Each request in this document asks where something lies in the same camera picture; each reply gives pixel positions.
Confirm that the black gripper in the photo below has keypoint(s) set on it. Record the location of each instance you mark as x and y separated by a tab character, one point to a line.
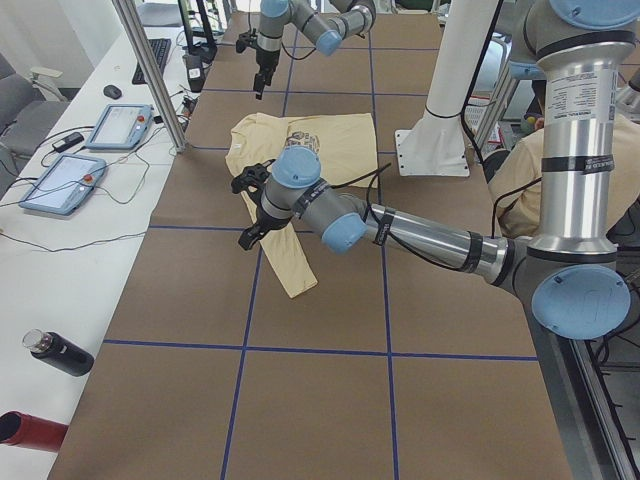
263	218
264	62

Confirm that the cream long-sleeve graphic shirt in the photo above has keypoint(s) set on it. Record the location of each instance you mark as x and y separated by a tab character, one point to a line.
347	149

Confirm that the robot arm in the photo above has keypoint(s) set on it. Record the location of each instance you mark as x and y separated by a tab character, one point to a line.
326	35
565	275

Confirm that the far blue teach pendant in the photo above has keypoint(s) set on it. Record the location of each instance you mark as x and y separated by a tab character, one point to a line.
120	127

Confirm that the blue teach pendant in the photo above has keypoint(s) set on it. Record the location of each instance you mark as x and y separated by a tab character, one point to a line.
65	185
120	127

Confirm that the black computer mouse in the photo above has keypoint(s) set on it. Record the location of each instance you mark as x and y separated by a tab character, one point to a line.
112	92

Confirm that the black power adapter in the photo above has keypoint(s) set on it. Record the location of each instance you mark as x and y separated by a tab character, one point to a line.
67	142

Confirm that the near blue teach pendant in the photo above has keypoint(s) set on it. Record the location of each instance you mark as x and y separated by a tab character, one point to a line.
65	185

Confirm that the black tumbler bottle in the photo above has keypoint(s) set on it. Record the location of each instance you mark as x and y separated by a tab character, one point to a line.
58	352

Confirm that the seated person in beige shirt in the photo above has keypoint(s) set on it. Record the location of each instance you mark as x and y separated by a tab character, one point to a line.
510	176

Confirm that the red bottle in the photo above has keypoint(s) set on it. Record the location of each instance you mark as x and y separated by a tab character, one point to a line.
31	432

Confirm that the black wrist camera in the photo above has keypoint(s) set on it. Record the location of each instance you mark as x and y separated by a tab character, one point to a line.
252	179
246	40

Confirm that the aluminium frame post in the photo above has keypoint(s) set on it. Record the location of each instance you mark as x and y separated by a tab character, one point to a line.
136	34

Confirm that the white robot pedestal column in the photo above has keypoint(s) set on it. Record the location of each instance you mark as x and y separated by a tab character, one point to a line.
435	146

